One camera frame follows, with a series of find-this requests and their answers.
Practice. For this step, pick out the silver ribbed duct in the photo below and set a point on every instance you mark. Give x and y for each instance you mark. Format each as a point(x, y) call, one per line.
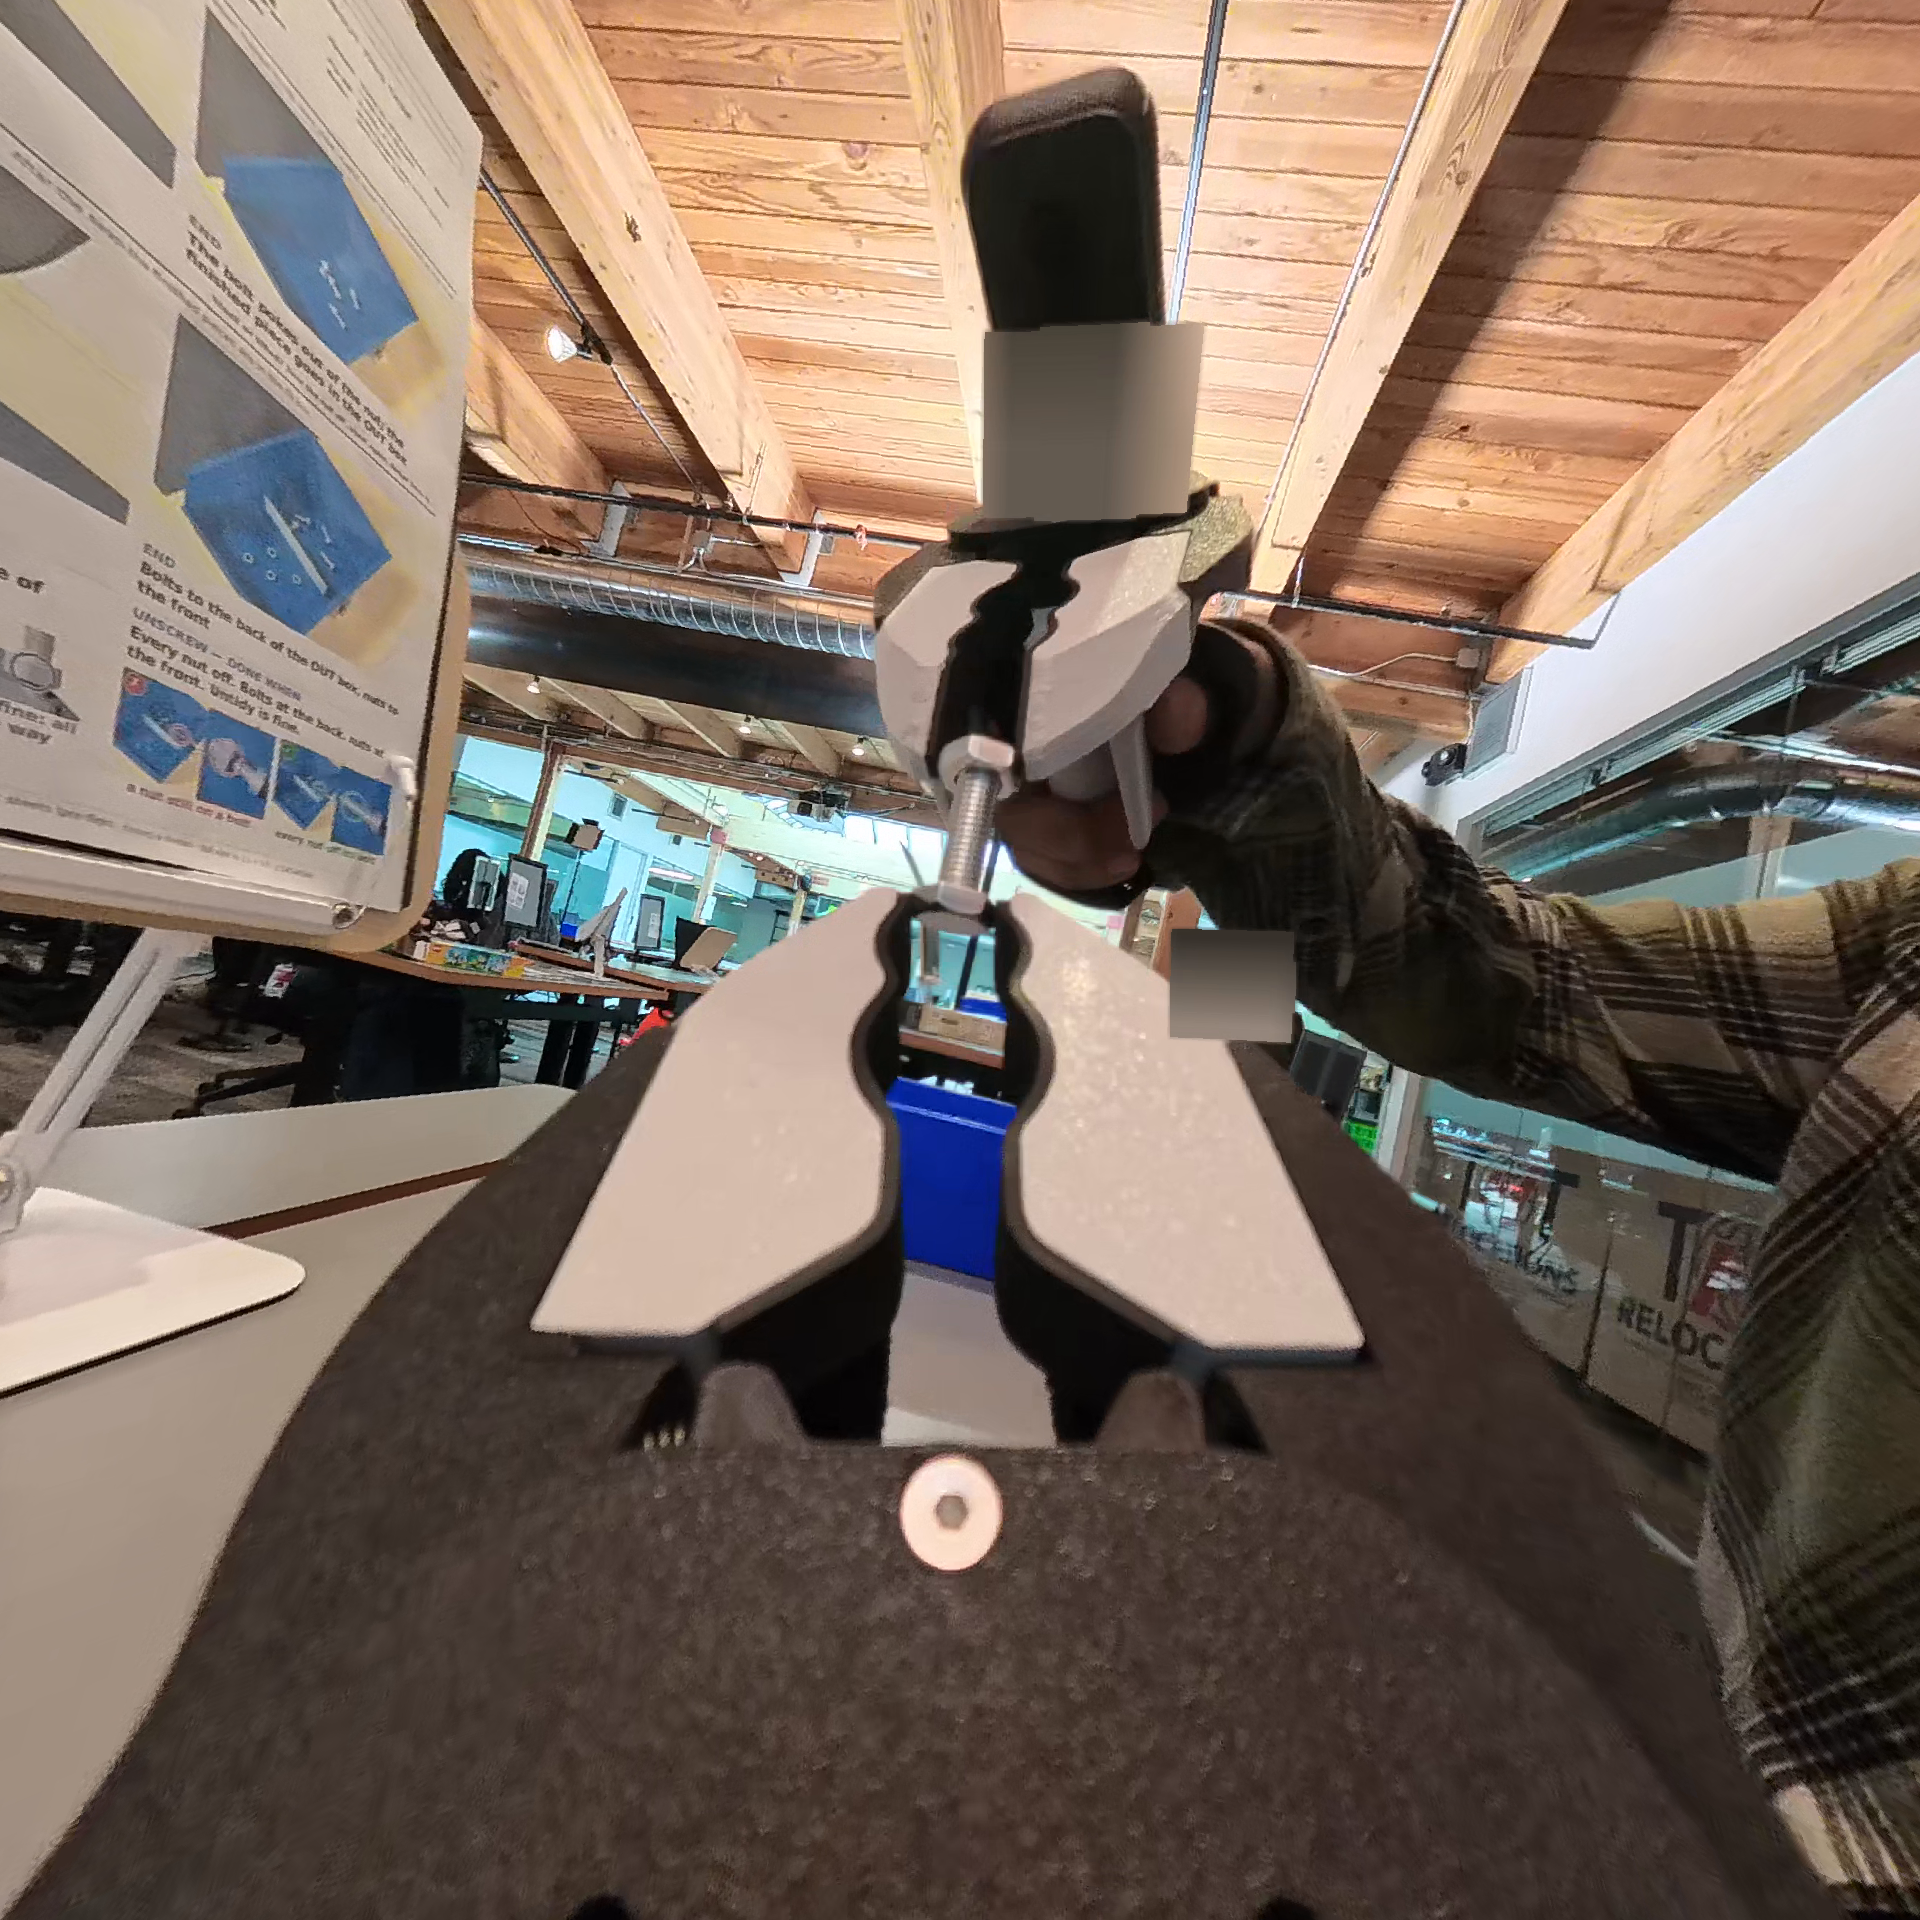
point(674, 610)

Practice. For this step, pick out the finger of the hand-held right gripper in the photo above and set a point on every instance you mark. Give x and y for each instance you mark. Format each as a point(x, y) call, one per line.
point(914, 675)
point(1117, 645)

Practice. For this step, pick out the background office desk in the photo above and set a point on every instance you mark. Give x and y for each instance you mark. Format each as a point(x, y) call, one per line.
point(494, 975)

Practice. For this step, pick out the computer monitor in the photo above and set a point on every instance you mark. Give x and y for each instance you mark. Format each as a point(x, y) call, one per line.
point(523, 898)

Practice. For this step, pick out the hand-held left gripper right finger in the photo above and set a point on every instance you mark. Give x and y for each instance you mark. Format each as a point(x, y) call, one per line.
point(1170, 1172)

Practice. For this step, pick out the ceiling spotlight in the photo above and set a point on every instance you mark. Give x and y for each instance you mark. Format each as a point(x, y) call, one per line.
point(563, 347)

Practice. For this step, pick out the printed cardboard box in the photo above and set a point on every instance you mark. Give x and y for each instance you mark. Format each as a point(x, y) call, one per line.
point(1635, 1277)

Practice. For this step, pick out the grey round duct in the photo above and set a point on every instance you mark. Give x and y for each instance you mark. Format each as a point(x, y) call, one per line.
point(1724, 811)

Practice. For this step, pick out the person's right forearm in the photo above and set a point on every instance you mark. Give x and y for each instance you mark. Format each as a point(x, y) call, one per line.
point(1499, 975)

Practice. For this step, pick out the large black duct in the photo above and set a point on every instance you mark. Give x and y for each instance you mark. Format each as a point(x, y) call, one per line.
point(674, 691)

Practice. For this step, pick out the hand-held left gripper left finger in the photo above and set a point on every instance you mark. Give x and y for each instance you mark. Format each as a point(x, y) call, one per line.
point(734, 1155)

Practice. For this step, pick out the instruction poster board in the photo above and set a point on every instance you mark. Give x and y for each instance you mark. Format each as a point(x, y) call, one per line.
point(224, 451)

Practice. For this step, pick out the narrow blue storage bin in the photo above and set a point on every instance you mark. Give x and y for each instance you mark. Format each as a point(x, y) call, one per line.
point(945, 1184)

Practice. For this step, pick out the white board stand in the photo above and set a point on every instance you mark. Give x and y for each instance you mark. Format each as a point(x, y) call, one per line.
point(134, 1291)

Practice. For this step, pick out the steel hex bolt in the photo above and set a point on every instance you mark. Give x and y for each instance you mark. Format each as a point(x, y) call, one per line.
point(966, 827)

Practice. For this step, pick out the person's right hand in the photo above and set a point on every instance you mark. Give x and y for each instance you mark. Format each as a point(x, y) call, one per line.
point(1073, 850)

